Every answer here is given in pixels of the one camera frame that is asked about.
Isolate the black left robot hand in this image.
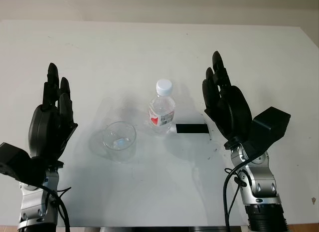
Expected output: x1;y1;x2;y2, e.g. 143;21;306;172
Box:
27;62;78;168

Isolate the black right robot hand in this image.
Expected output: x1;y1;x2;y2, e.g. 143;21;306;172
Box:
202;51;254;150

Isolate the clear plastic water bottle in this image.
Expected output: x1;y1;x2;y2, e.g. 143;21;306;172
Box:
148;78;176;136

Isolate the clear glass cup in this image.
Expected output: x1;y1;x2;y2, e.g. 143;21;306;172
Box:
90;121;138;164

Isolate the black rectangular tape mark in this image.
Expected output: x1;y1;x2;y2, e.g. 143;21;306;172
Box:
175;123;209;135

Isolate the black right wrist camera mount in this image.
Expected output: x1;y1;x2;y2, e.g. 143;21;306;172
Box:
243;106;292;153

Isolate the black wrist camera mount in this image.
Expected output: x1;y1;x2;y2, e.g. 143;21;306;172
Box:
0;142;49;191
243;106;292;153

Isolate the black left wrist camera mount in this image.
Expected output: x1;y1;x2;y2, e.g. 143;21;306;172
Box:
0;142;49;191

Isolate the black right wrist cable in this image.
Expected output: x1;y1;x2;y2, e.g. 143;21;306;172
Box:
223;152;265;232

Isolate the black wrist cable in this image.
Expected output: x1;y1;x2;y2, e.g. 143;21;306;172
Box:
223;152;265;232
26;181;72;232

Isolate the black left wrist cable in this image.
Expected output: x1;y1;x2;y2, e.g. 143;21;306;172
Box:
26;181;72;232

